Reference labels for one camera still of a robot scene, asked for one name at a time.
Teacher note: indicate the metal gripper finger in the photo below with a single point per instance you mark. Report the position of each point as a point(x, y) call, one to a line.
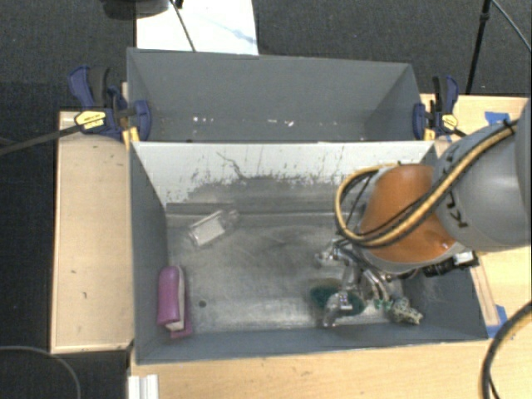
point(322, 258)
point(335, 308)

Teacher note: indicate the dark green round sponge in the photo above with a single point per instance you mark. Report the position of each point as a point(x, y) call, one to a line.
point(321, 295)

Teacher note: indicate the grey-green speckled lump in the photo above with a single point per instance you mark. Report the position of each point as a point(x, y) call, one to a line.
point(404, 312)

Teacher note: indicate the grey metal bin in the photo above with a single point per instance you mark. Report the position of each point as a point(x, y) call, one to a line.
point(257, 272)

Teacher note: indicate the purple and white brush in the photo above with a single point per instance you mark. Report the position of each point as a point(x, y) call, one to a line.
point(169, 295)

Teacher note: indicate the pale wood board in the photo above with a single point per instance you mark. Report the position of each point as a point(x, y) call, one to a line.
point(91, 239)

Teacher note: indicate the black cylinder on white bracket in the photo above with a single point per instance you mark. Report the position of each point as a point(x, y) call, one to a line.
point(449, 265)

